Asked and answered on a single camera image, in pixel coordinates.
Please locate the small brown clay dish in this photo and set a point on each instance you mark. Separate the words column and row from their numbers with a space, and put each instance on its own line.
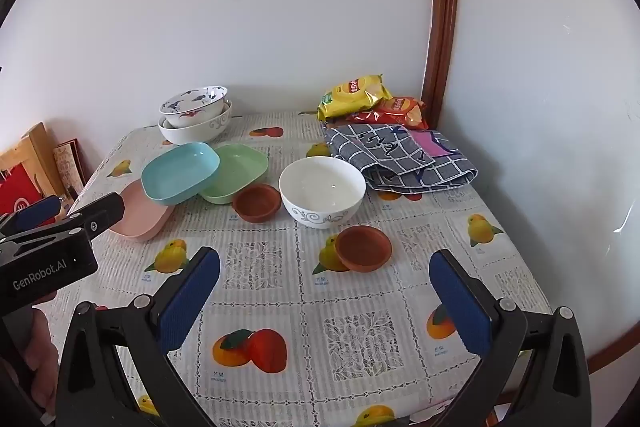
column 255, row 204
column 362, row 248

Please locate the yellow snack bag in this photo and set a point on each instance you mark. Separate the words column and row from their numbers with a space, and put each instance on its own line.
column 350, row 99

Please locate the person's left hand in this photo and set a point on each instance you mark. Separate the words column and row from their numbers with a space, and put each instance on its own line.
column 42, row 347

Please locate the wooden door frame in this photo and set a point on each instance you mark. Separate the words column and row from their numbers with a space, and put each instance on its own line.
column 442, row 7

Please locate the large white bowl scroll pattern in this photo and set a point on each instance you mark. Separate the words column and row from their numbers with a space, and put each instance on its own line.
column 195, row 135

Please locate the blue plate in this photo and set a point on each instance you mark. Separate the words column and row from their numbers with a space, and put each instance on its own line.
column 177, row 174

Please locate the wooden chair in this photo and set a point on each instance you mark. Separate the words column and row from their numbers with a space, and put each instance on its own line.
column 37, row 147

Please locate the red snack bag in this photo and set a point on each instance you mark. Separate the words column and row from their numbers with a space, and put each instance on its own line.
column 400, row 111

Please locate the white bowl grey scroll pattern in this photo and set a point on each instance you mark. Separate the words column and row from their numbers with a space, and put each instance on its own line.
column 320, row 187

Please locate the painted fish pattern bowl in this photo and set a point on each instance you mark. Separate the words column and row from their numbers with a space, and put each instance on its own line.
column 192, row 104

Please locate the red box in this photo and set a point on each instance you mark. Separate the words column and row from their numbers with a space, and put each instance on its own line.
column 15, row 192

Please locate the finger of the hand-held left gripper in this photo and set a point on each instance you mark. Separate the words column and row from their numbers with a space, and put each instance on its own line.
column 105, row 211
column 35, row 211

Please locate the pink plate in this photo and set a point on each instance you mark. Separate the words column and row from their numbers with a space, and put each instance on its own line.
column 142, row 223

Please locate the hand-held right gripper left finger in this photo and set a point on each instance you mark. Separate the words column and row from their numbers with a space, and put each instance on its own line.
column 190, row 302

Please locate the grey checked cloth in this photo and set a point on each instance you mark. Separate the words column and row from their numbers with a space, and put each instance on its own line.
column 400, row 169

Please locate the fruit print tablecloth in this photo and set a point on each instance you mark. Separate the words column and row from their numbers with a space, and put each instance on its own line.
column 300, row 307

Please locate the green plate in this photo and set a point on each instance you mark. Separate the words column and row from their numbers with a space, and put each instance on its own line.
column 241, row 169

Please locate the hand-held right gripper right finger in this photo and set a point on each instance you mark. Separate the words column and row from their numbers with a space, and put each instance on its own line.
column 460, row 302

